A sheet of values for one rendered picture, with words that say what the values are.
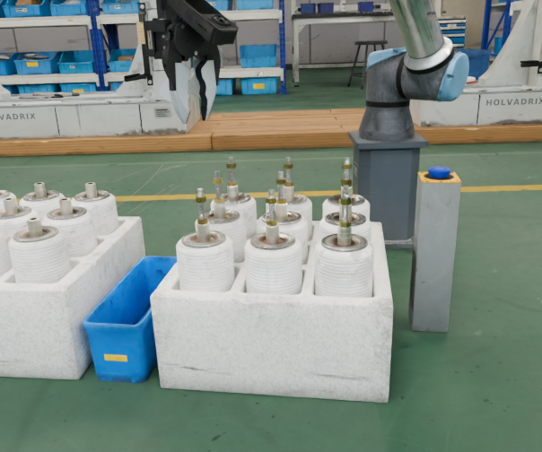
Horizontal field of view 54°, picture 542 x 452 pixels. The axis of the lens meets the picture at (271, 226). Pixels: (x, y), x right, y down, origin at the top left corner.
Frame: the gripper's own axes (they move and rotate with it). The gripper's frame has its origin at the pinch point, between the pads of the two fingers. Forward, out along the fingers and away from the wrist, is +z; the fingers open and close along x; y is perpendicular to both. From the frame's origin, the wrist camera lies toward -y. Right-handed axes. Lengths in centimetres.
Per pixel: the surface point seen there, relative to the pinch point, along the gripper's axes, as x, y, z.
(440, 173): -38.4, -21.2, 13.8
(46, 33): -338, 848, -20
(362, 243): -15.5, -20.7, 20.9
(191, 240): 2.1, 1.4, 21.0
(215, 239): -1.2, -1.1, 21.0
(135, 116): -99, 189, 28
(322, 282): -9.5, -17.6, 26.6
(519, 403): -27, -44, 46
